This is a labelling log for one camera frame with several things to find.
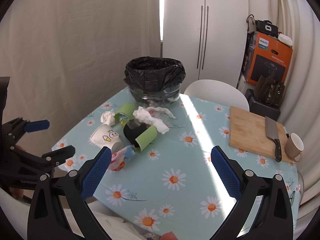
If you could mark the person right hand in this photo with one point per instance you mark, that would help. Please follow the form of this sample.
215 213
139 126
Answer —
168 236

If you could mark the black cloth with plastic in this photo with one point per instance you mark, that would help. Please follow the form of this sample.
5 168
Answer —
132 130

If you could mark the brown leather bag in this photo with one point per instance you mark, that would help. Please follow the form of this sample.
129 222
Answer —
269 91

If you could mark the black suitcase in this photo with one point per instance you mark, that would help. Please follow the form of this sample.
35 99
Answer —
260 108

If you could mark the small white tissue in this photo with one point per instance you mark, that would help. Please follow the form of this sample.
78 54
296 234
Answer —
108 118

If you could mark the orange Philips cardboard box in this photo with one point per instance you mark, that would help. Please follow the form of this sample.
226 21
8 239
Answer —
265 56

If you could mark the cartoon ice cream plastic cup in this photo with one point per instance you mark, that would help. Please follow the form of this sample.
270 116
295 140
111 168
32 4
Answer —
104 135

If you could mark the beige curtain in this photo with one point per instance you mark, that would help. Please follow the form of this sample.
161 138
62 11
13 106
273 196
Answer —
66 57

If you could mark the black lined trash bin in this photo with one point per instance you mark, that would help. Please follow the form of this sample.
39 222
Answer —
154 81

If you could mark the long white tissue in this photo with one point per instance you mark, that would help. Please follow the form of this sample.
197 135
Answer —
143 115

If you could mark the white round chair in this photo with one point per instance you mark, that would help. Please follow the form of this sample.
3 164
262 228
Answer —
217 92

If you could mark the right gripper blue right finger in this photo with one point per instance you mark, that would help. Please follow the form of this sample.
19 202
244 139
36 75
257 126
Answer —
274 219

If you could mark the beige hanging handbag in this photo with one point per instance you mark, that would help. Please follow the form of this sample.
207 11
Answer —
251 24

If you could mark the wooden cutting board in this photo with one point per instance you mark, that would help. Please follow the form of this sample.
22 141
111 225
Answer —
247 132

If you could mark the blue colourful snack wrapper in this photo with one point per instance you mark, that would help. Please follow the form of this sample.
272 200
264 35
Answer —
123 120

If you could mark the white pouch on box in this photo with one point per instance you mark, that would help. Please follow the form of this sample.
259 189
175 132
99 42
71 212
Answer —
285 39

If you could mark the black camera bag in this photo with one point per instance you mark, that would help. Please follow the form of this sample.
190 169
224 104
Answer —
266 27

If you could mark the white double door cabinet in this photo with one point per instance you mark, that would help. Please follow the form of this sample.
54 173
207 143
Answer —
207 36

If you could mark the pink cartoon snack wrapper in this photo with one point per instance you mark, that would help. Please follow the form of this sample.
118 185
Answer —
121 158

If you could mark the beige ceramic mug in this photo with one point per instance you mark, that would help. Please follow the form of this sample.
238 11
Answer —
294 147

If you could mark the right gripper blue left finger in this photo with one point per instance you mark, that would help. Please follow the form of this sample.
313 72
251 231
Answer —
47 219

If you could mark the person left hand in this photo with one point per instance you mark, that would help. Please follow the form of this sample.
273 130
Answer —
16 193

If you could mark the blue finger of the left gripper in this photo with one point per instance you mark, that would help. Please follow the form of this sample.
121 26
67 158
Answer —
36 126
58 157

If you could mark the steel cleaver black handle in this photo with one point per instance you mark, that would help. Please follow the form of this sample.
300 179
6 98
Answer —
272 133

